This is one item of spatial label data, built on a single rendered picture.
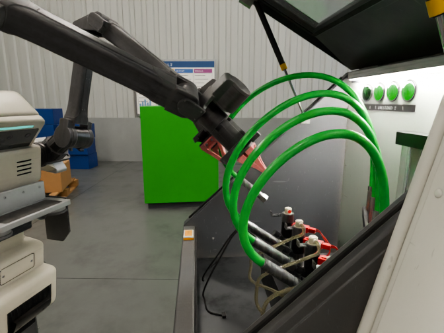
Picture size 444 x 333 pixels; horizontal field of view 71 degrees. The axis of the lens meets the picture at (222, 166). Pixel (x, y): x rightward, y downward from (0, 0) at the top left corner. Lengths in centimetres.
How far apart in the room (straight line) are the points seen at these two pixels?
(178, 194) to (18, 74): 546
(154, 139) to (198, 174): 70
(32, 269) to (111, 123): 647
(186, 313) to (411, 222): 45
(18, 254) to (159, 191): 301
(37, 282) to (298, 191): 90
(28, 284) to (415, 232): 108
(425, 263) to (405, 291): 4
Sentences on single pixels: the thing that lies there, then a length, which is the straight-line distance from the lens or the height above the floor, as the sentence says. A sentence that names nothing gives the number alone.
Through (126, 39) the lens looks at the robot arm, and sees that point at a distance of 107.
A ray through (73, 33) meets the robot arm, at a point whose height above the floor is 147.
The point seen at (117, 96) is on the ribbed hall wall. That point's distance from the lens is 752.
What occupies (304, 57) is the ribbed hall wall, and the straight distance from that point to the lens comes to 735.
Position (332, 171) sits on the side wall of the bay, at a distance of 112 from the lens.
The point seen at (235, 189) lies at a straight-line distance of 54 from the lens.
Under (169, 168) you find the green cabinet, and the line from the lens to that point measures 399.
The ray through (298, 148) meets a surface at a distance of 46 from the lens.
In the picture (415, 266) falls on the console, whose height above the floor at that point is 119.
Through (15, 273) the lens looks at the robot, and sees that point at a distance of 122.
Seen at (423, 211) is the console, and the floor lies 124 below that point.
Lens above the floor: 136
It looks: 12 degrees down
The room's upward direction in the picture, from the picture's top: straight up
